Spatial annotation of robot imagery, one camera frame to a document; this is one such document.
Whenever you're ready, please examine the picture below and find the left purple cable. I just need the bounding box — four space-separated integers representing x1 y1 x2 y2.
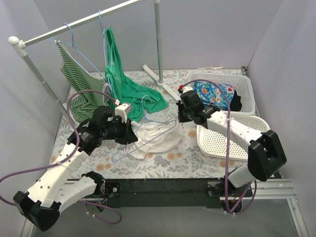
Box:
0 90 123 225

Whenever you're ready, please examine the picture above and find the white clothes rack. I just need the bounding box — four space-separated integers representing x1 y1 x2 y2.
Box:
7 0 182 124

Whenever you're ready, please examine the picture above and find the blue floral garment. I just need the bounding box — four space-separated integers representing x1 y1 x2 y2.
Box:
193 81 237 110

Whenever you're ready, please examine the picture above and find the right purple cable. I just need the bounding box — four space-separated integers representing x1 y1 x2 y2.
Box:
182 79 257 214

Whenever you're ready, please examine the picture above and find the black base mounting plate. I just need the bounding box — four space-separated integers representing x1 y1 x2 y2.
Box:
99 178 225 208

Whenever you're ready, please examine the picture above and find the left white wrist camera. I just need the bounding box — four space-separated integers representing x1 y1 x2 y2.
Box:
114 99 132 123

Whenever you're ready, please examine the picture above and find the blue wire hanger with striped top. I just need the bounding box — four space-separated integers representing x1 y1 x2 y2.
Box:
51 23 102 76

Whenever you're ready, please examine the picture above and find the white tank top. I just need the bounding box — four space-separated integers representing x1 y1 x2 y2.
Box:
127 117 183 160

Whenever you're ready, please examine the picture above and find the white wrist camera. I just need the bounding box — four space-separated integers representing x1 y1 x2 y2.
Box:
114 99 132 123
178 85 193 94

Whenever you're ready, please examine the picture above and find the floral patterned table mat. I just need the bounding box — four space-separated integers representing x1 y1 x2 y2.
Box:
50 69 247 179

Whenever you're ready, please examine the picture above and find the green striped tank top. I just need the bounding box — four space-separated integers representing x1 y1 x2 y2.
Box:
54 39 112 121

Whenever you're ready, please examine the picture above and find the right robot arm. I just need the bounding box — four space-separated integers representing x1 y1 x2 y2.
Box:
177 87 287 196

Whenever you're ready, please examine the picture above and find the white laundry basket upright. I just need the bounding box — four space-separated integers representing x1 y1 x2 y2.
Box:
189 72 255 117

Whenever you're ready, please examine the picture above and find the white laundry basket tipped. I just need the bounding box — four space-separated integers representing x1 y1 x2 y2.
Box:
197 115 270 161

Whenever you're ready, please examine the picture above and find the green t-shirt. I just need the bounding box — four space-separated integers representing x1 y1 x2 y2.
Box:
105 28 168 122

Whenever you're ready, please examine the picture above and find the black garment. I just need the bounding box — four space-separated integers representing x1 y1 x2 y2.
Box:
230 91 242 112

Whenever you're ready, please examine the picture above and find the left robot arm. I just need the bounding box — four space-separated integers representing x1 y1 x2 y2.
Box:
13 103 138 232

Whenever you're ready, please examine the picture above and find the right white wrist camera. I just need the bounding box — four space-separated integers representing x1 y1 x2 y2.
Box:
178 85 193 94

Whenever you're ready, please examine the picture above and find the purple cable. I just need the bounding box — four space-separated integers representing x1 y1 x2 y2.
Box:
182 79 257 214
0 90 123 225

